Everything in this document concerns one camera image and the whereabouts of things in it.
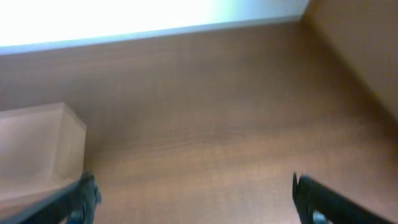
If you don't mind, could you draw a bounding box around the cardboard box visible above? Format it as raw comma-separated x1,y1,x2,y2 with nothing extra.
1,103,86,209

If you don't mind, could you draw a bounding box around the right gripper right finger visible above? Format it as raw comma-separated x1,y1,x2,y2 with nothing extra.
292,174,392,224

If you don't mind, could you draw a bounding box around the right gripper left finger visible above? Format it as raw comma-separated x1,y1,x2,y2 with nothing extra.
1,172,102,224

